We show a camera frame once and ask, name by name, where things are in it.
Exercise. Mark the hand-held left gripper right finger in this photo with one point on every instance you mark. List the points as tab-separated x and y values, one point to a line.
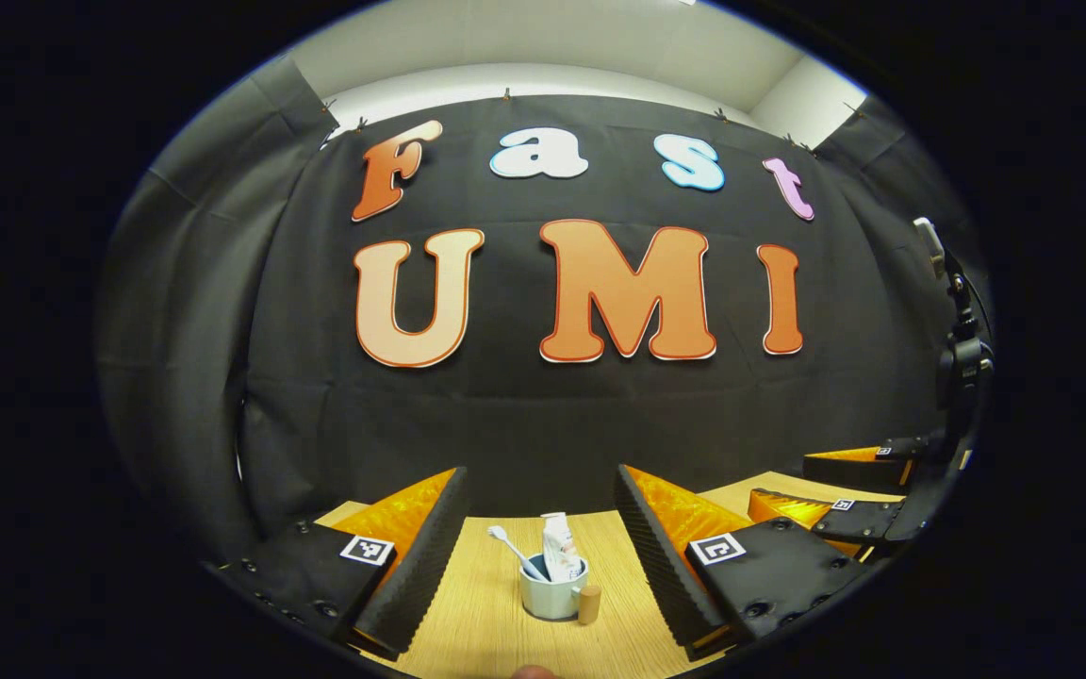
651	556

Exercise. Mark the wooden desktop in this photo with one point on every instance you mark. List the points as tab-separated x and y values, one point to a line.
477	613

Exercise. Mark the white toothpaste tube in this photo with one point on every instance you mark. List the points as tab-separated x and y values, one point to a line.
560	547

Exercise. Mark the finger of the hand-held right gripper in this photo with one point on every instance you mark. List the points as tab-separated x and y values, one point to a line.
859	470
868	519

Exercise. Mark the white toothbrush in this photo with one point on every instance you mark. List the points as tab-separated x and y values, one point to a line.
515	552

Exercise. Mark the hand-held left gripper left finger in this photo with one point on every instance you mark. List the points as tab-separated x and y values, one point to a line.
430	556

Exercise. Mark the black backdrop cloth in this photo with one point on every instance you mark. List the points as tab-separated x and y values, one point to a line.
543	415

